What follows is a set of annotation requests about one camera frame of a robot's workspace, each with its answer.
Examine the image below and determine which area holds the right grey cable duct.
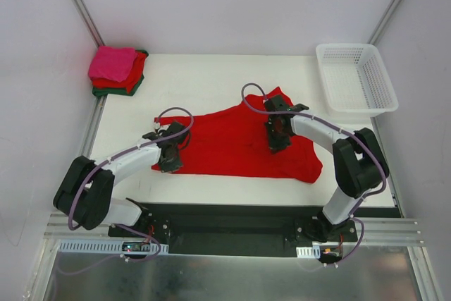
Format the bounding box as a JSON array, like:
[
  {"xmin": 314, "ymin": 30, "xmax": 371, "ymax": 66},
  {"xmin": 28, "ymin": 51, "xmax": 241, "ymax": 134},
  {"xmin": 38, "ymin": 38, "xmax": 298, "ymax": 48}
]
[{"xmin": 296, "ymin": 245, "xmax": 321, "ymax": 259}]

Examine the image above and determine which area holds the folded green t shirt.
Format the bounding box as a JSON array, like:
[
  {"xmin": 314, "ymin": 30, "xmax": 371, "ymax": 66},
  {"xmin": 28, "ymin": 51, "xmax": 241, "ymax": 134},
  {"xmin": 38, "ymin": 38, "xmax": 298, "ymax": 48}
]
[{"xmin": 92, "ymin": 71, "xmax": 144, "ymax": 97}]

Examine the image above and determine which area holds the grey cable duct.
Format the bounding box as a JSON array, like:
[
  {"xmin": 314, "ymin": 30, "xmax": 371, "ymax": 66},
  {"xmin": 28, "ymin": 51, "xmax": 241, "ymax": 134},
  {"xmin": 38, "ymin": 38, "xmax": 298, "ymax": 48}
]
[
  {"xmin": 296, "ymin": 245, "xmax": 321, "ymax": 259},
  {"xmin": 58, "ymin": 240, "xmax": 169, "ymax": 255}
]

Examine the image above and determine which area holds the white plastic basket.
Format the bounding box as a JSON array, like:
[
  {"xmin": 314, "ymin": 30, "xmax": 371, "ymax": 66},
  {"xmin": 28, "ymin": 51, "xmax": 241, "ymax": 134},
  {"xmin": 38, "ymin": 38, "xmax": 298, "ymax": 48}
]
[{"xmin": 316, "ymin": 43, "xmax": 399, "ymax": 121}]

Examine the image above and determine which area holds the red t shirt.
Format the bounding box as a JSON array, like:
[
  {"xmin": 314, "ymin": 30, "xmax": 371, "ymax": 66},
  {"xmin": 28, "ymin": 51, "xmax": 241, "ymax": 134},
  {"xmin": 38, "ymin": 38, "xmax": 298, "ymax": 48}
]
[
  {"xmin": 175, "ymin": 103, "xmax": 323, "ymax": 184},
  {"xmin": 92, "ymin": 50, "xmax": 149, "ymax": 94}
]

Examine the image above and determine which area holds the folded red t shirt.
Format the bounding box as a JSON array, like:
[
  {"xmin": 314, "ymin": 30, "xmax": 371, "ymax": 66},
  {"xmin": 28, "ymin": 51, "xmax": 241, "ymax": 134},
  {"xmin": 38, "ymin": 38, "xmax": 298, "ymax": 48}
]
[{"xmin": 92, "ymin": 50, "xmax": 149, "ymax": 94}]

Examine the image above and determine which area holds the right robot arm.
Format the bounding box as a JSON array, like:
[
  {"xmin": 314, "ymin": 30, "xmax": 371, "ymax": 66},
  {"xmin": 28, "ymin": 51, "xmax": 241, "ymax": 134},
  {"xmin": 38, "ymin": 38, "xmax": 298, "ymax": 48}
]
[{"xmin": 264, "ymin": 95, "xmax": 389, "ymax": 242}]

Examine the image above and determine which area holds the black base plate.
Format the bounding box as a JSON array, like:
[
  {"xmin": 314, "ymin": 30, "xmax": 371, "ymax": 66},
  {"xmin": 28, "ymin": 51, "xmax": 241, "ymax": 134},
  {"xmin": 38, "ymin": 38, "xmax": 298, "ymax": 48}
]
[{"xmin": 107, "ymin": 202, "xmax": 358, "ymax": 256}]

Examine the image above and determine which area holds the folded pink t shirt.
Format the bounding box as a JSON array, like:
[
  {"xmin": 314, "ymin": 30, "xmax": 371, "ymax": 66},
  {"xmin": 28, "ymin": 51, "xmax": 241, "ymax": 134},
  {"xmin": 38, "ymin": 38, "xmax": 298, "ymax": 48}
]
[{"xmin": 88, "ymin": 46, "xmax": 137, "ymax": 82}]

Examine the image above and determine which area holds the left grey cable duct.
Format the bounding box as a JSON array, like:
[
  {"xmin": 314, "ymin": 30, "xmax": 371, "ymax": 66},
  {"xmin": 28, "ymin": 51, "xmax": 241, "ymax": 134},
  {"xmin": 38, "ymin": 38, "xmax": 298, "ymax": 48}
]
[{"xmin": 58, "ymin": 240, "xmax": 169, "ymax": 255}]

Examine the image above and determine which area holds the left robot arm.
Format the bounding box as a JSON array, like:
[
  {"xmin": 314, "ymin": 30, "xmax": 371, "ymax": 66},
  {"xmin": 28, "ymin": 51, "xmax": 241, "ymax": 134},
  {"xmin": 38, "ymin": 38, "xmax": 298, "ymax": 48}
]
[{"xmin": 53, "ymin": 121, "xmax": 190, "ymax": 237}]

